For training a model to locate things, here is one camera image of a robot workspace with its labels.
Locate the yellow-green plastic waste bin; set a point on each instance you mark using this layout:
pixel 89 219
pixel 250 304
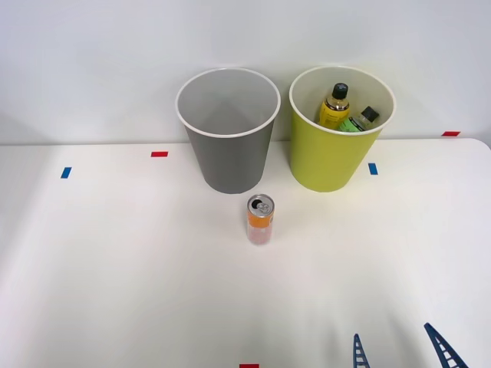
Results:
pixel 326 157

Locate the yellow label plastic bottle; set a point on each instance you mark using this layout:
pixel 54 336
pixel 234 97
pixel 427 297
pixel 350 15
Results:
pixel 334 109

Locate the grey plastic waste bin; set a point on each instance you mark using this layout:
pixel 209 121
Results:
pixel 230 165

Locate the orange drink can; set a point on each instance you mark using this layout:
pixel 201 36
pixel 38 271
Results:
pixel 261 224

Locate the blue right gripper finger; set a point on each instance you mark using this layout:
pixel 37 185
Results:
pixel 360 352
pixel 445 350

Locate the green label plastic bottle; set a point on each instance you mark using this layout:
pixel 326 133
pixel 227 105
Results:
pixel 354 123

